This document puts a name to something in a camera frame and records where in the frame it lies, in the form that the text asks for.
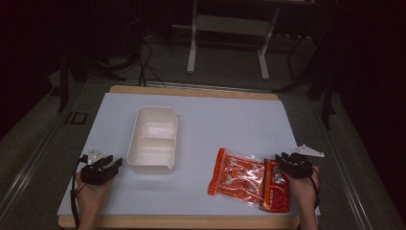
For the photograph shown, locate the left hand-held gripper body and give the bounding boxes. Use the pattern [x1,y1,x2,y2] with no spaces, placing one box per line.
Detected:
[79,147,117,186]

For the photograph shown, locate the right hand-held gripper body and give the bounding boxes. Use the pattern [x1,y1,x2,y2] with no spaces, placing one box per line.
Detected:
[281,144,326,180]

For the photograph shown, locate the red snack packet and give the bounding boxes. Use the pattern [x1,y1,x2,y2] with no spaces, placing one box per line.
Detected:
[259,158,292,214]

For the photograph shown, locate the clear orange zip bag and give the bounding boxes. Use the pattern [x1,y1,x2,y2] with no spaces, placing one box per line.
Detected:
[207,147,268,206]

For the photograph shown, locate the person's left hand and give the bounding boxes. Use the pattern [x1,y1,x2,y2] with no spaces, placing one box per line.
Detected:
[75,171,117,221]

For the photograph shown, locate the person's right hand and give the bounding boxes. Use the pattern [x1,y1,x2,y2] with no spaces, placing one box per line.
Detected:
[282,164,321,219]

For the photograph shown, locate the white plastic container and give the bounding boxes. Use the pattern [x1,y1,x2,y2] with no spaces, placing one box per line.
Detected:
[125,105,179,175]

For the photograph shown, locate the pale blue table mat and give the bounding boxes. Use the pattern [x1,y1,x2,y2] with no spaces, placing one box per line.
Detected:
[56,92,321,218]

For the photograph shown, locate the black tripod stand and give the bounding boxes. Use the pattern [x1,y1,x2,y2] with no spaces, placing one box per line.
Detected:
[56,18,142,113]
[273,18,344,130]

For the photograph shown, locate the wooden table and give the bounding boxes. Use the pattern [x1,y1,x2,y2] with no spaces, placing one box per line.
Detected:
[57,84,302,230]

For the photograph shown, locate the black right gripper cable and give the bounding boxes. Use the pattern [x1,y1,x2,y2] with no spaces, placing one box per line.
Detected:
[307,166,322,209]

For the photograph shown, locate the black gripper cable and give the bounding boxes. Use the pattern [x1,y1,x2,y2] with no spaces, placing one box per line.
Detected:
[307,166,322,209]
[70,154,89,230]

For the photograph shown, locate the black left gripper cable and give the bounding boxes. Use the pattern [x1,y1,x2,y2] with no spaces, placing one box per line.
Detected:
[70,154,89,230]

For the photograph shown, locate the metal floor rail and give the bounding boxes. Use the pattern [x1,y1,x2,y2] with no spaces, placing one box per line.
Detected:
[310,95,374,230]
[0,121,66,219]

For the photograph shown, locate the black floor cables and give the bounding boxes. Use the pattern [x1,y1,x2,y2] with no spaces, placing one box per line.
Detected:
[136,37,168,89]

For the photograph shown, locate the white metal stand frame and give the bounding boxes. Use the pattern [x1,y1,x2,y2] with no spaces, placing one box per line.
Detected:
[186,0,282,81]

